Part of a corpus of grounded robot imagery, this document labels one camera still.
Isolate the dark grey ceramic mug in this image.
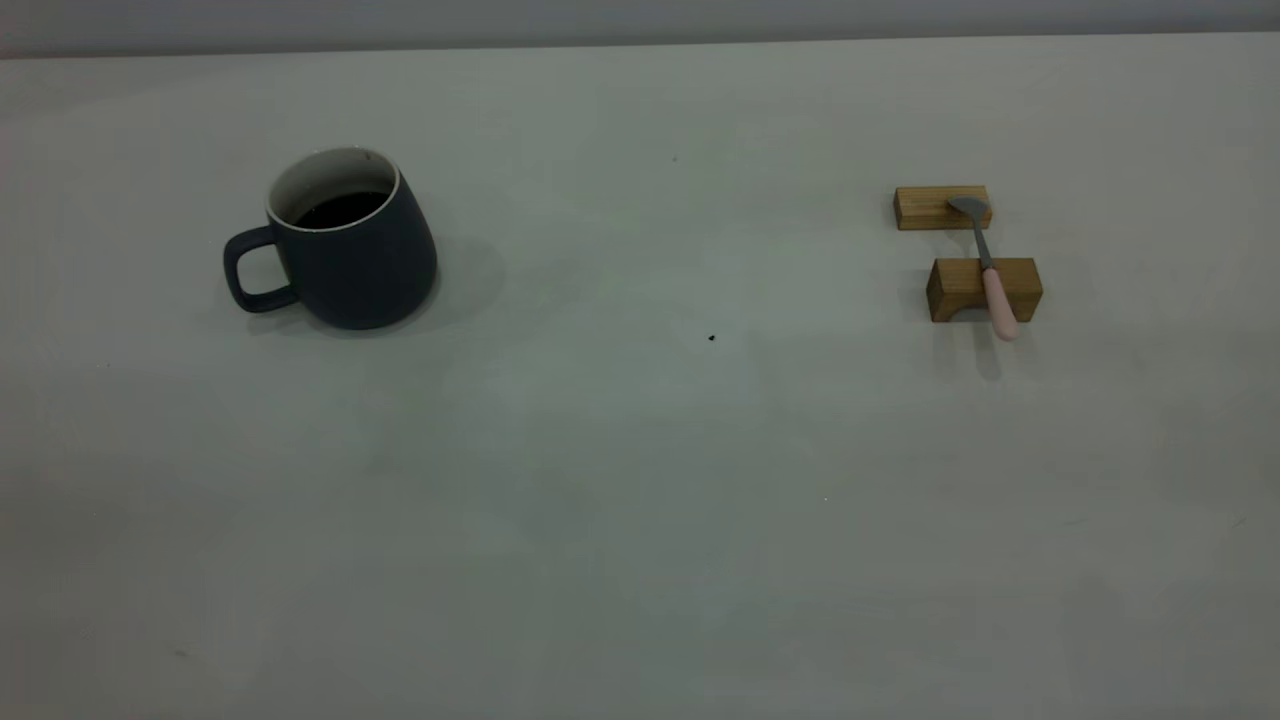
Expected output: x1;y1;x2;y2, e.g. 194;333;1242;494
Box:
223;147;439;331

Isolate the pink handled metal spoon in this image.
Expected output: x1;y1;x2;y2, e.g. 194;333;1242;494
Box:
948;196;1021;342

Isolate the flat rectangular wooden block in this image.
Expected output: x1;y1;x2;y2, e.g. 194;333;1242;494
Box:
893;185;994;232

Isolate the arched wooden block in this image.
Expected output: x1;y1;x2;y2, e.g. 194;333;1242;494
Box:
926;257;1044;324

